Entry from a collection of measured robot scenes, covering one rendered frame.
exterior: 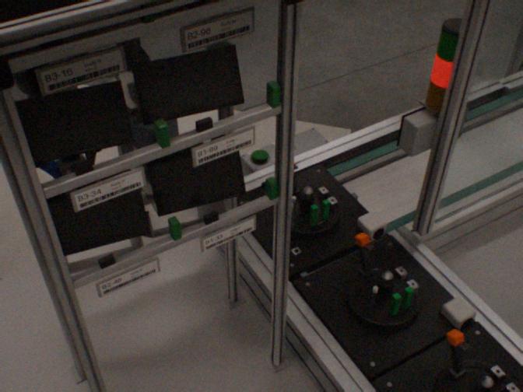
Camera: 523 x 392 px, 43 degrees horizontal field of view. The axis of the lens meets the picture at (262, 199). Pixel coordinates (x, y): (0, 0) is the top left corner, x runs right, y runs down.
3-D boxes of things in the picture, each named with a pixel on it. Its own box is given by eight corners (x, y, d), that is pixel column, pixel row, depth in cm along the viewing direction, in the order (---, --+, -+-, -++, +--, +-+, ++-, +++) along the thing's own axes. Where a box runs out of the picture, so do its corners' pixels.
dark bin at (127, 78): (115, 92, 105) (104, 45, 102) (194, 75, 108) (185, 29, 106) (144, 126, 80) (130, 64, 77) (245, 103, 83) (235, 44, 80)
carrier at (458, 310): (293, 288, 127) (295, 245, 118) (390, 240, 136) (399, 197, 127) (370, 385, 112) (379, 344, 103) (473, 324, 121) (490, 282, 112)
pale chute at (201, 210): (139, 236, 131) (133, 214, 131) (201, 218, 135) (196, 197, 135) (152, 238, 104) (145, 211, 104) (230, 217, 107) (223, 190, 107)
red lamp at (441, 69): (424, 77, 114) (429, 52, 111) (446, 68, 116) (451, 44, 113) (444, 91, 111) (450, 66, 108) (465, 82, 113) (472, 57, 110)
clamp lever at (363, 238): (359, 270, 124) (354, 236, 121) (367, 266, 125) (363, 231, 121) (370, 278, 121) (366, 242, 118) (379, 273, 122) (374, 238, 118)
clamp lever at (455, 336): (448, 369, 109) (445, 332, 106) (458, 364, 110) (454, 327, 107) (465, 380, 106) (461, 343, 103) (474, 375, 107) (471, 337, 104)
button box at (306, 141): (240, 173, 157) (239, 154, 153) (312, 145, 165) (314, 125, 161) (254, 191, 153) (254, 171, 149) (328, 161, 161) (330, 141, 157)
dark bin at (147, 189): (129, 166, 116) (120, 126, 114) (200, 150, 119) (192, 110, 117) (158, 217, 91) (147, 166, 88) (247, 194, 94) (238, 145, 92)
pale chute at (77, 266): (66, 265, 126) (60, 243, 126) (134, 247, 129) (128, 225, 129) (60, 276, 99) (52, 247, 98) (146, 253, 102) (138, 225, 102)
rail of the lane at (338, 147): (198, 226, 150) (195, 192, 143) (483, 107, 183) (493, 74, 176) (209, 242, 147) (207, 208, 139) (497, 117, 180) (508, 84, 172)
